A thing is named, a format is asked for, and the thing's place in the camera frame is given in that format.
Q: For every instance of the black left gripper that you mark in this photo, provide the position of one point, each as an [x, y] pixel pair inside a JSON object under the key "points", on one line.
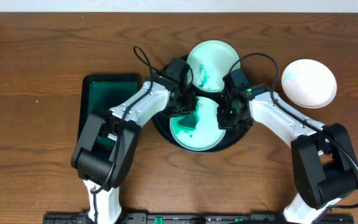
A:
{"points": [[183, 107]]}

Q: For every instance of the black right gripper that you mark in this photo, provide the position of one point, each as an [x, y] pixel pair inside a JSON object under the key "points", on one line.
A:
{"points": [[223, 123]]}

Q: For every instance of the mint green plate front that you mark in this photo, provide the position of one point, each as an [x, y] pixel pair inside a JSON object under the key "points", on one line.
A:
{"points": [[206, 133]]}

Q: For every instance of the mint green plate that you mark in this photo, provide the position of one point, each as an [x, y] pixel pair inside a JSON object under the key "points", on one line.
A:
{"points": [[206, 133], [210, 61]]}

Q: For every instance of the green scrubbing sponge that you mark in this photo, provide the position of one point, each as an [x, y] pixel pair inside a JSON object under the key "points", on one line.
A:
{"points": [[188, 122]]}

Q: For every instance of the white plate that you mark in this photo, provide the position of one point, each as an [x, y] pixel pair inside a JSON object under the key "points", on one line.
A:
{"points": [[309, 83]]}

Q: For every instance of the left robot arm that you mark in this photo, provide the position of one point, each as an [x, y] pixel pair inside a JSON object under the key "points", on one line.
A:
{"points": [[108, 139]]}

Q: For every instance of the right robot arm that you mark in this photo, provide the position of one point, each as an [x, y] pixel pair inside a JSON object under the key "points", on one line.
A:
{"points": [[325, 167]]}

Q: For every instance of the black round tray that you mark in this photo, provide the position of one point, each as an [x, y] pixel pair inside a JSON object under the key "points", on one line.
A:
{"points": [[230, 137]]}

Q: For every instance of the black rectangular water tray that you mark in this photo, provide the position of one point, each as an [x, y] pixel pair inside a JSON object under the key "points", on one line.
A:
{"points": [[103, 91]]}

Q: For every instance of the mint green plate rear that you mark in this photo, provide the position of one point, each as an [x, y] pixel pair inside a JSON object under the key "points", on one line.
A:
{"points": [[210, 61]]}

